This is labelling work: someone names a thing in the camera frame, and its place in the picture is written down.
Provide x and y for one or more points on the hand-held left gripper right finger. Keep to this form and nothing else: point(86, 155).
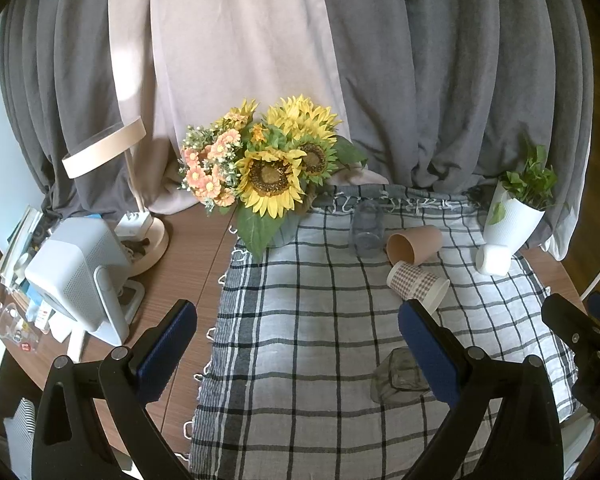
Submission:
point(430, 355)

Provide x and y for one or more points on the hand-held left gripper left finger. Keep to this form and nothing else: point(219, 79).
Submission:
point(162, 355)

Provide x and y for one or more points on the smoky glass cup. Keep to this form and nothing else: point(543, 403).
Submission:
point(397, 382)

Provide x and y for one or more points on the checked paper cup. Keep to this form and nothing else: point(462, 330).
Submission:
point(417, 285)

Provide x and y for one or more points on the white cylindrical cup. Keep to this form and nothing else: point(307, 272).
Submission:
point(492, 260)

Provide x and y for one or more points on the brown paper cup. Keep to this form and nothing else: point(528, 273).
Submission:
point(414, 245)

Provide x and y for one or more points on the clear glass cup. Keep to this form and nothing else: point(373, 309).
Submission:
point(366, 230)

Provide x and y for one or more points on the clear plastic cup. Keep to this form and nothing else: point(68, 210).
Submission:
point(11, 322)

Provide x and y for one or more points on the white vase with green plant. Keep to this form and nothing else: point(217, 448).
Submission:
point(512, 220)

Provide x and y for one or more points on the white box appliance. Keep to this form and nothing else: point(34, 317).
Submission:
point(72, 270)

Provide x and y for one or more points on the checked grey white cloth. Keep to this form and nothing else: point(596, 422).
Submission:
point(305, 335)

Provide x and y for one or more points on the white charger plug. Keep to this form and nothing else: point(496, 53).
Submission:
point(132, 224)

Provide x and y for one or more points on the striped white object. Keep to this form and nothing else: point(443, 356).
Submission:
point(21, 430)

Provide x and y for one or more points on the stack of books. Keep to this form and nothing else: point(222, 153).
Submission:
point(20, 245)

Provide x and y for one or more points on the beige desk lamp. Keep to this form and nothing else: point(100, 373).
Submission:
point(105, 147)

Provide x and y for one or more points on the sunflower bouquet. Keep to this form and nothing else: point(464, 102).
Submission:
point(265, 165)

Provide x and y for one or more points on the grey curtain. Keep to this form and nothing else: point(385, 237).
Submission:
point(455, 70)
point(65, 85)

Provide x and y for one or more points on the beige curtain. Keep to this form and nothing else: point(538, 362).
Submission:
point(240, 60)

